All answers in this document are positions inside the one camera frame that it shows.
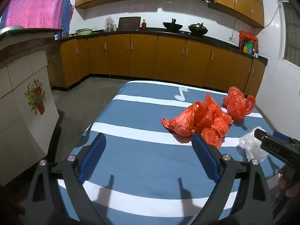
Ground white plastic bag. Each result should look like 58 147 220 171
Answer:
238 127 268 162

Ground red plastic bag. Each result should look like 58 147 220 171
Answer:
161 94 233 149
223 86 255 122

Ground lower wooden kitchen cabinets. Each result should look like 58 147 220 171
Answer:
46 30 268 96

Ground right hand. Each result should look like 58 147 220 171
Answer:
275 164 300 199

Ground tiled counter with flower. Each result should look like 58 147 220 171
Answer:
1 28 61 186

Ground blue striped table cloth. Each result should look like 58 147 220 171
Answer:
57 80 280 222

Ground red bag with bottles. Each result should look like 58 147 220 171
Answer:
238 31 258 55

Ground barred window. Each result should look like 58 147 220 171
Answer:
278 0 299 68

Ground black lidded wok right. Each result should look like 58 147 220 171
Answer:
188 23 208 36

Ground black wok left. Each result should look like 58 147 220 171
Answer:
163 18 183 32

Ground green pot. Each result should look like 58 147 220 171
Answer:
75 28 93 36

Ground red bottle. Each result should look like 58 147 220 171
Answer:
141 19 146 31

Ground clear jar on counter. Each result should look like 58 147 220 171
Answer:
105 17 114 32

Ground dark cutting board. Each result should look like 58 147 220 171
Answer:
117 16 141 32

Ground pink blue curtain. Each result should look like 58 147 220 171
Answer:
1 0 74 36

